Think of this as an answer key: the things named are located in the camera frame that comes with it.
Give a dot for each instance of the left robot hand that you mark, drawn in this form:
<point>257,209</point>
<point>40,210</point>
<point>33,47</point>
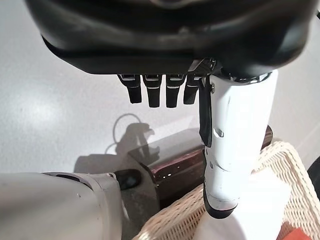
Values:
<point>160,32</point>

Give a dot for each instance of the white cloth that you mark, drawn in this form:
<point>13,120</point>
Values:
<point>260,205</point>

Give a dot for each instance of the red cloth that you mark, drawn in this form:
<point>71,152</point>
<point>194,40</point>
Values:
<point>296,235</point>

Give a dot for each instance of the white wicker tray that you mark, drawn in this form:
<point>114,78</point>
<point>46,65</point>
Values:
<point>287,175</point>

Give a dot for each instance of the white robot body part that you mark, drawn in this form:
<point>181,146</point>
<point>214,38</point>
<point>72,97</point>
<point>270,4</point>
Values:
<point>50,207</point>

